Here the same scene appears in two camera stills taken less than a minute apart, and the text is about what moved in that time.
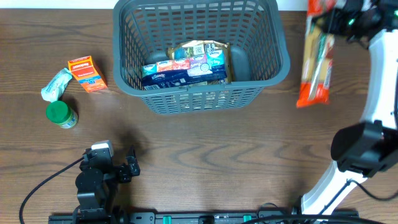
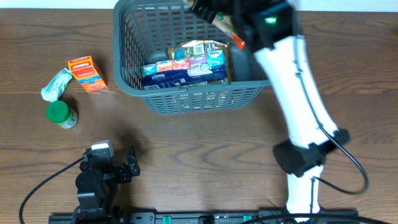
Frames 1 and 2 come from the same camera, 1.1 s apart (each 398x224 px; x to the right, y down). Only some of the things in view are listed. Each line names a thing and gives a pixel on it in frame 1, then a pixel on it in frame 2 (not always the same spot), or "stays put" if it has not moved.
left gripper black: x=126 y=174 stays put
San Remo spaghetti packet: x=316 y=78 -> x=225 y=23
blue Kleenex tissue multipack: x=208 y=68 stays put
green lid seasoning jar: x=60 y=113 stays put
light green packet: x=56 y=86 stays put
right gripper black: x=329 y=19 -> x=205 y=8
